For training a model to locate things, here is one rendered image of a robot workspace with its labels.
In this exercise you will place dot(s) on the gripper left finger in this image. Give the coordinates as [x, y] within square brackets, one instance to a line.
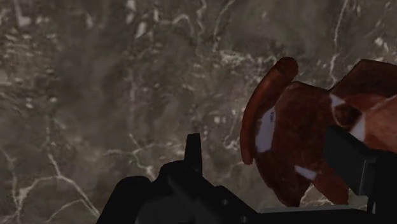
[186, 183]

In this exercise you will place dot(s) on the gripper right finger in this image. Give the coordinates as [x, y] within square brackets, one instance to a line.
[356, 161]

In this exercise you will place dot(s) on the brown and white plush toy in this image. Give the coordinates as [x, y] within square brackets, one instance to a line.
[297, 130]

